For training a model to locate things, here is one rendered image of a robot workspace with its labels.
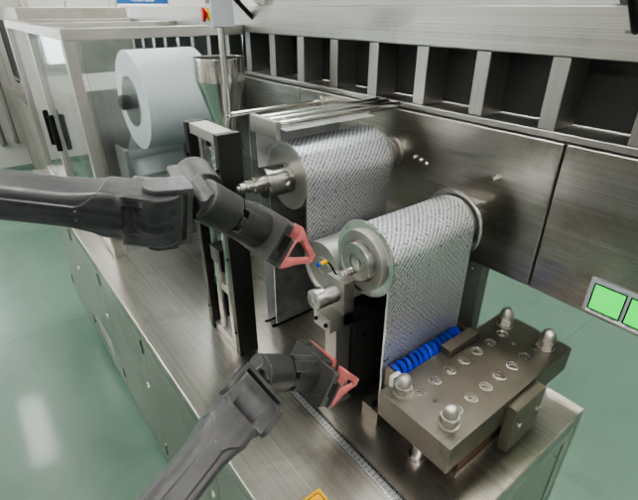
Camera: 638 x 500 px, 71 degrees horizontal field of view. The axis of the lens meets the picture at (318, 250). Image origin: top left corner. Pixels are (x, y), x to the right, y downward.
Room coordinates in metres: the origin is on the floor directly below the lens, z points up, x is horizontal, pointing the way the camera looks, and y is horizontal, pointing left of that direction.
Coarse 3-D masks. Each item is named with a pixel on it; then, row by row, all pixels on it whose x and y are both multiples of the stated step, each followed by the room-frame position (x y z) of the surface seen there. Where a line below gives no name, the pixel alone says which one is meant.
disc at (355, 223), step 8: (344, 224) 0.75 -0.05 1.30; (352, 224) 0.73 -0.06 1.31; (360, 224) 0.71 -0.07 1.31; (368, 224) 0.70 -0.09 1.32; (344, 232) 0.75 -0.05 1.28; (376, 232) 0.68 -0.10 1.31; (384, 240) 0.67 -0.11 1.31; (384, 248) 0.67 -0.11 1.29; (392, 256) 0.65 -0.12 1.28; (392, 264) 0.65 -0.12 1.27; (392, 272) 0.65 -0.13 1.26; (392, 280) 0.65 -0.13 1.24; (384, 288) 0.66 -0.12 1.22; (368, 296) 0.69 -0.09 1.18; (376, 296) 0.67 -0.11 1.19
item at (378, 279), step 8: (352, 232) 0.72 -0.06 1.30; (360, 232) 0.70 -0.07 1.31; (368, 232) 0.70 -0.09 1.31; (344, 240) 0.73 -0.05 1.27; (352, 240) 0.72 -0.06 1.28; (360, 240) 0.70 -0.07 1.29; (368, 240) 0.68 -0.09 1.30; (376, 240) 0.68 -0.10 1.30; (376, 248) 0.67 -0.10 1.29; (376, 256) 0.67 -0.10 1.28; (384, 256) 0.66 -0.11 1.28; (376, 264) 0.67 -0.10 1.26; (384, 264) 0.66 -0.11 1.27; (376, 272) 0.66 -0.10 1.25; (384, 272) 0.66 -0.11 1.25; (368, 280) 0.68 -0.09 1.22; (376, 280) 0.66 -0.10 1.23; (384, 280) 0.66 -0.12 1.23; (360, 288) 0.69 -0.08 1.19; (368, 288) 0.68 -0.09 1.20; (376, 288) 0.66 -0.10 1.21
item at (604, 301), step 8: (600, 288) 0.68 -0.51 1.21; (592, 296) 0.68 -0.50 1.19; (600, 296) 0.67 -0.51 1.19; (608, 296) 0.66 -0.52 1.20; (616, 296) 0.65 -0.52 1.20; (624, 296) 0.64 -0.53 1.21; (592, 304) 0.68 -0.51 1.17; (600, 304) 0.67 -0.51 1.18; (608, 304) 0.66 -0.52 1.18; (616, 304) 0.65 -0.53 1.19; (608, 312) 0.66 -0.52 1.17; (616, 312) 0.65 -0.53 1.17
